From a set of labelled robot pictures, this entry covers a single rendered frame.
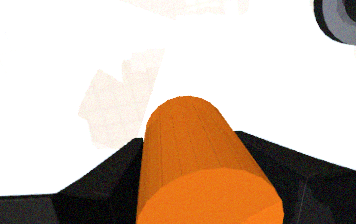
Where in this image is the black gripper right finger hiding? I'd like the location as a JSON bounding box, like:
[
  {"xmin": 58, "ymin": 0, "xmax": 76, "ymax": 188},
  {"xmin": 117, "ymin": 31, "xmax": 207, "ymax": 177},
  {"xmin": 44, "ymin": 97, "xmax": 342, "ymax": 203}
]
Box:
[{"xmin": 234, "ymin": 131, "xmax": 356, "ymax": 224}]

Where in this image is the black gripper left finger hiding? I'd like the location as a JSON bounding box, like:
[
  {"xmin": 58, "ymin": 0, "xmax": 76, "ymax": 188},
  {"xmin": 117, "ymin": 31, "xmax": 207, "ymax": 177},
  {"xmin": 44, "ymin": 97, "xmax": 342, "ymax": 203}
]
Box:
[{"xmin": 0, "ymin": 137, "xmax": 144, "ymax": 224}]

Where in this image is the orange knob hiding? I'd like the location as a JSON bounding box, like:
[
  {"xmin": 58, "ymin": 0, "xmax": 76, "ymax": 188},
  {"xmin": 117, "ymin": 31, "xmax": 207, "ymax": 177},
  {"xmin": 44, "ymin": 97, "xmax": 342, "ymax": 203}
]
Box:
[{"xmin": 136, "ymin": 96, "xmax": 284, "ymax": 224}]

